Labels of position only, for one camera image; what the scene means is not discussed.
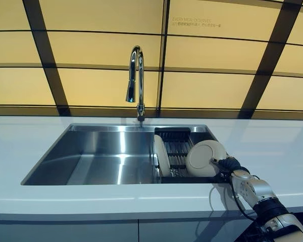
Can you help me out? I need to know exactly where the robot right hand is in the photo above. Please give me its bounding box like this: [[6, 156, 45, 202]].
[[211, 155, 242, 175]]

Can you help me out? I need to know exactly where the cream round plate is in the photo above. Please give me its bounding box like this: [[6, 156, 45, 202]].
[[185, 140, 228, 175], [154, 134, 172, 177]]

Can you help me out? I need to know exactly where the black sink drying rack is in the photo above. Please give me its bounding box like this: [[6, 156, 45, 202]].
[[154, 127, 221, 184]]

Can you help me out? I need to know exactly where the white glossy cabinet door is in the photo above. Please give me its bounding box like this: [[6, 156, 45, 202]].
[[138, 218, 256, 242], [0, 218, 140, 242]]

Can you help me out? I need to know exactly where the chrome gooseneck faucet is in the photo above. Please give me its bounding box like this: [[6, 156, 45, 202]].
[[125, 45, 146, 130]]

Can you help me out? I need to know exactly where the stainless steel sink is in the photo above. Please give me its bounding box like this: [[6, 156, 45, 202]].
[[20, 123, 233, 187]]

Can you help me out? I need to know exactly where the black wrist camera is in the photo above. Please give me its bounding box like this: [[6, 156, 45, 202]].
[[219, 171, 232, 183]]

